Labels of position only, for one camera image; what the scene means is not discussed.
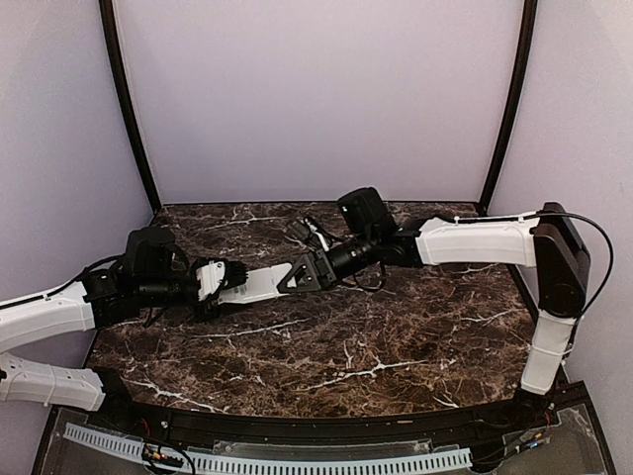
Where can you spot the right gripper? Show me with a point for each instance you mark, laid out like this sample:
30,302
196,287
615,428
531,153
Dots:
326,272

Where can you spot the right black frame post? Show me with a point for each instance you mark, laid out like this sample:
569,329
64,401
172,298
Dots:
511,106

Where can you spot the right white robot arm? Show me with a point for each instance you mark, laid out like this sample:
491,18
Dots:
545,240

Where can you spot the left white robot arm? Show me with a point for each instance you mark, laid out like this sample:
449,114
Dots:
98,299

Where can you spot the black frame post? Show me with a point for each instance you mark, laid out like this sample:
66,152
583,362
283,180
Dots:
125,100
511,106

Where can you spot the left black frame post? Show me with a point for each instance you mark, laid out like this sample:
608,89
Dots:
125,100

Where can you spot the white slotted cable duct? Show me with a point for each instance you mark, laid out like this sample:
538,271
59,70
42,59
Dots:
236,458

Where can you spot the white remote control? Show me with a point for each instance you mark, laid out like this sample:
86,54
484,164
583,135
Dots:
261,285

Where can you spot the black front rail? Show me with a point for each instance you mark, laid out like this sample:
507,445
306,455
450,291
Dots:
477,424

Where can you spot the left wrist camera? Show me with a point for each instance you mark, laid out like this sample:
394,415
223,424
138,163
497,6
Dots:
152,259

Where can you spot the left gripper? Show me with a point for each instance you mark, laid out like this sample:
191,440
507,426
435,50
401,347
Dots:
207,311

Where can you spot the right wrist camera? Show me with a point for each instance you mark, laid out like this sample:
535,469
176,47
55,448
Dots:
364,211

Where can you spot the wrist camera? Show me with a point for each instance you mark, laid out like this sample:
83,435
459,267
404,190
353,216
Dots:
152,259
364,211

